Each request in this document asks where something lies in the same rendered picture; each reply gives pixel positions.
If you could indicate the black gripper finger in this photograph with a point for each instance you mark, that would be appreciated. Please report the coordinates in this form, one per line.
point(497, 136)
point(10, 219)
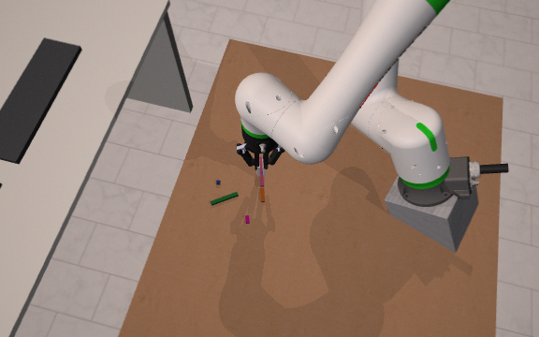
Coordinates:
point(248, 158)
point(271, 159)

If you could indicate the green rod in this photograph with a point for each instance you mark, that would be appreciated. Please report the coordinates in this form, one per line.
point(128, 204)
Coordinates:
point(216, 201)

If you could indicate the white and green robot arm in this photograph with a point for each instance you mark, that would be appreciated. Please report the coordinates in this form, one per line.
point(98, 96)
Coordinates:
point(412, 133)

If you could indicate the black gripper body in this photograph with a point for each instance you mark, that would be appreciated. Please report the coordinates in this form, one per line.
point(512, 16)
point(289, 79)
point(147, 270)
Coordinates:
point(259, 150)

